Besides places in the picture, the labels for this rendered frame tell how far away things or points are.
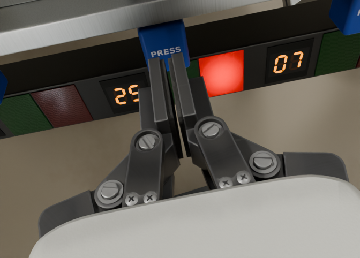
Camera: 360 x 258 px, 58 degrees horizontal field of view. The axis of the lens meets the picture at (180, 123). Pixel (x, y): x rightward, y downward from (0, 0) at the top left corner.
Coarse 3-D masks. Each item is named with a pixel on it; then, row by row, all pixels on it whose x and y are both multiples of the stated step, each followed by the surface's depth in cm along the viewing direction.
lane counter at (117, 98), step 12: (144, 72) 21; (108, 84) 21; (120, 84) 21; (132, 84) 21; (144, 84) 22; (108, 96) 22; (120, 96) 22; (132, 96) 22; (120, 108) 23; (132, 108) 23
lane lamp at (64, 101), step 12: (72, 84) 21; (36, 96) 21; (48, 96) 21; (60, 96) 21; (72, 96) 22; (48, 108) 22; (60, 108) 22; (72, 108) 22; (84, 108) 22; (60, 120) 23; (72, 120) 23; (84, 120) 23
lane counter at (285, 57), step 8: (304, 40) 21; (312, 40) 21; (272, 48) 21; (280, 48) 21; (288, 48) 21; (296, 48) 21; (304, 48) 21; (272, 56) 21; (280, 56) 21; (288, 56) 21; (296, 56) 21; (304, 56) 22; (272, 64) 22; (280, 64) 22; (288, 64) 22; (296, 64) 22; (304, 64) 22; (272, 72) 22; (280, 72) 22; (288, 72) 22; (296, 72) 23; (304, 72) 23; (272, 80) 23; (280, 80) 23
